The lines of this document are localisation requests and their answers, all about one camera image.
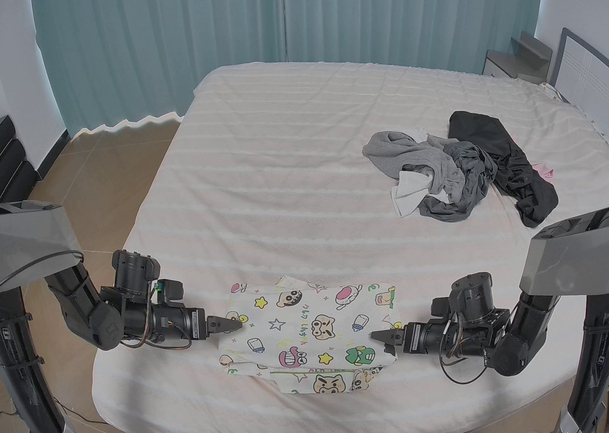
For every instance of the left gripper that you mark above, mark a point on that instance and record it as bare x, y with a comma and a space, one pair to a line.
181, 324

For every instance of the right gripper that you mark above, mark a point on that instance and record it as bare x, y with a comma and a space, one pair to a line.
423, 338

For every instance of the white printed pyjama top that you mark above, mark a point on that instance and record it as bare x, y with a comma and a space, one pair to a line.
309, 326

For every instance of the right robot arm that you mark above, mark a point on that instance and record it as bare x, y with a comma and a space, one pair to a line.
533, 326

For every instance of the bed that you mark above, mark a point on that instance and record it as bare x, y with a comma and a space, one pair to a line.
285, 174

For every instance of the dark grey garment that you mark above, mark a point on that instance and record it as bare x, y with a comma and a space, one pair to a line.
471, 174

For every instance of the grey and white knit garment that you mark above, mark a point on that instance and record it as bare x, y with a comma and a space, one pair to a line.
395, 148

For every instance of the pink garment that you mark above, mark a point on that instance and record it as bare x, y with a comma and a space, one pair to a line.
545, 172

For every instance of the black garment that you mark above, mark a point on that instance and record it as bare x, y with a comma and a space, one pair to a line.
476, 131

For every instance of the grey bedside table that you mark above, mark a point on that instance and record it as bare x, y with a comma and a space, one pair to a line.
509, 62

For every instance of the blue-green curtain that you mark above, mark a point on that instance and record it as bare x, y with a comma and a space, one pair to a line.
404, 3
142, 31

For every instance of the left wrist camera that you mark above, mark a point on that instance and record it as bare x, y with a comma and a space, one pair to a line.
171, 291

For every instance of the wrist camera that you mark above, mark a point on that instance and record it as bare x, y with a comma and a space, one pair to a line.
171, 291
440, 307

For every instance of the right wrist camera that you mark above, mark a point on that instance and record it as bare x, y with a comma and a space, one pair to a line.
440, 307

